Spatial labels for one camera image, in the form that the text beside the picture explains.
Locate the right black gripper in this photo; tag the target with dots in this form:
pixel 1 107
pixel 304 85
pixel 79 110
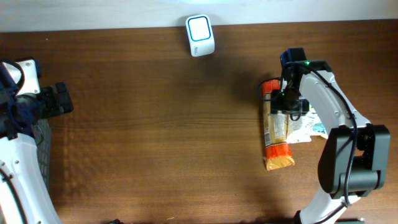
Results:
pixel 289 106

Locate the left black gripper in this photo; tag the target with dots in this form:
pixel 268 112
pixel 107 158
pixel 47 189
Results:
pixel 58 99

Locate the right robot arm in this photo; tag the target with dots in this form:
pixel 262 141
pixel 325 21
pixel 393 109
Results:
pixel 354 160

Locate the white barcode scanner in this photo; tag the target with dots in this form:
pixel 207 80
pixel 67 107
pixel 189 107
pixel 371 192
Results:
pixel 200 35

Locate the grey plastic mesh basket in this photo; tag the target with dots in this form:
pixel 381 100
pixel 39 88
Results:
pixel 43 136

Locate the cream snack bag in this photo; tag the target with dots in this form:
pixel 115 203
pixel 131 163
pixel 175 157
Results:
pixel 305 127

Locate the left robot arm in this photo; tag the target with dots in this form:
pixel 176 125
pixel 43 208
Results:
pixel 26 141

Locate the orange spaghetti packet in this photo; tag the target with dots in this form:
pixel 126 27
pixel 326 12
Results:
pixel 277 153

